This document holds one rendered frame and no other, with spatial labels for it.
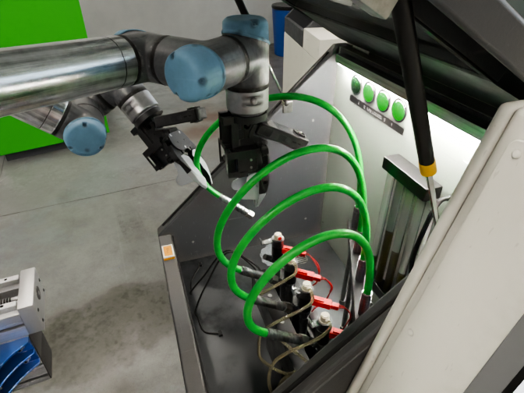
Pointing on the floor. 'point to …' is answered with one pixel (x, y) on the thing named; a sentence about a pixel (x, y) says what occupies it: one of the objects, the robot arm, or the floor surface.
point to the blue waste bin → (279, 10)
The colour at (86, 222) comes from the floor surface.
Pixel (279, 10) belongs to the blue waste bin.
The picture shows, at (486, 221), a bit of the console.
